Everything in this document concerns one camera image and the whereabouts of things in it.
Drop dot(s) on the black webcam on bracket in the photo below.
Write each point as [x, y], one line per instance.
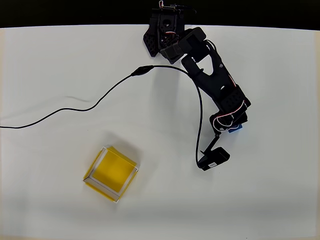
[215, 158]

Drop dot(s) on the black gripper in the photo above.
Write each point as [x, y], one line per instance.
[240, 121]

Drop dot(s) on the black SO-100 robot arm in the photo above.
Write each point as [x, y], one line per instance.
[212, 77]

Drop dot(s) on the yellow square tray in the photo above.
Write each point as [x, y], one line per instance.
[112, 172]

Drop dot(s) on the blue rectangular block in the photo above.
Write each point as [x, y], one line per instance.
[236, 129]

